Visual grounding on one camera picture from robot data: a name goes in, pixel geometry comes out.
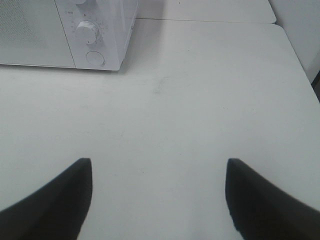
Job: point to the white dial knob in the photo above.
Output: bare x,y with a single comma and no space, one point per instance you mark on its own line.
87,32
79,2

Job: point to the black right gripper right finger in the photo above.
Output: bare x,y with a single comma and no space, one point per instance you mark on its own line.
262,211

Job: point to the round white door button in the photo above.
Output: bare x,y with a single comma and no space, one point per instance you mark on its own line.
95,58

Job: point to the white microwave door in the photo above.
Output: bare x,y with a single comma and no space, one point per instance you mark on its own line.
31,34

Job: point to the white microwave oven body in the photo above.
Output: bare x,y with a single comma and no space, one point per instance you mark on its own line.
115,20

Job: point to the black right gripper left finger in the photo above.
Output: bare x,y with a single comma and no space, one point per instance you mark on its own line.
56,211

